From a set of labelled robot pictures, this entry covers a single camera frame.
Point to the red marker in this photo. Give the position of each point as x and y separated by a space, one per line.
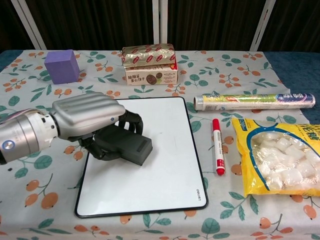
219 150

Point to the small black-framed whiteboard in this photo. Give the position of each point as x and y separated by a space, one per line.
150 190

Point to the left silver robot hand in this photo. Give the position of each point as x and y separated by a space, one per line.
85 112

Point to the yellow bag of white candy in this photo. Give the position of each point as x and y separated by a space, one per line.
280 160

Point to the purple cube block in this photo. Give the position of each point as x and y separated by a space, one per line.
61 66

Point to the white frame post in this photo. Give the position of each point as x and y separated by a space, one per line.
262 25
28 25
160 25

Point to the gift-wrapped box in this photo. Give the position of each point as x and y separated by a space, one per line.
147 56

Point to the floral patterned tablecloth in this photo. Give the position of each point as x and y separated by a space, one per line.
37 220

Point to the white biscuit box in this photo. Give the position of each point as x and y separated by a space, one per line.
150 77

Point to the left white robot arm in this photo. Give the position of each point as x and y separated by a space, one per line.
25 135

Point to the black pleated curtain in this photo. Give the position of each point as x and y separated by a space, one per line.
297 25
212 25
95 22
10 27

